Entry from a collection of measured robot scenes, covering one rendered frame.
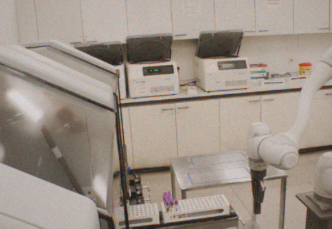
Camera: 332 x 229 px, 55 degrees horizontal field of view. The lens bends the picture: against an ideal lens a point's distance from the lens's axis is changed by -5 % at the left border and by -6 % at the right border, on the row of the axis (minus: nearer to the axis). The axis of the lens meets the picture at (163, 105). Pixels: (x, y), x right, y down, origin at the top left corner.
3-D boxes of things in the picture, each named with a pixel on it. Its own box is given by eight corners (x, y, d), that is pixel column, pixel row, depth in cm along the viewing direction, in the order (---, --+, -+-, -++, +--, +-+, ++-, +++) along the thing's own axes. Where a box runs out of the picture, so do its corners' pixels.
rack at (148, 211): (91, 233, 138) (89, 221, 137) (93, 221, 148) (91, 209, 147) (159, 226, 142) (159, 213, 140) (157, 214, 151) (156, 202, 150)
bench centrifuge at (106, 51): (76, 104, 360) (69, 45, 346) (83, 93, 420) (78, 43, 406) (126, 100, 364) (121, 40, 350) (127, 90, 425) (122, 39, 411)
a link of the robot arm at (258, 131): (242, 154, 150) (257, 164, 137) (242, 120, 146) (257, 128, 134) (262, 150, 152) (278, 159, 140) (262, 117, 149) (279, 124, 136)
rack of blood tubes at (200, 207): (164, 226, 142) (163, 213, 140) (161, 214, 151) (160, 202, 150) (229, 216, 145) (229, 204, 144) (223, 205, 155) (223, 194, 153)
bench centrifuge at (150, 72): (130, 99, 366) (124, 36, 350) (128, 89, 426) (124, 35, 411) (180, 95, 372) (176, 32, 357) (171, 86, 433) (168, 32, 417)
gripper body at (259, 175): (247, 165, 151) (247, 183, 153) (253, 172, 143) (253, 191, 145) (262, 163, 152) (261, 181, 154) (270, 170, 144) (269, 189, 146)
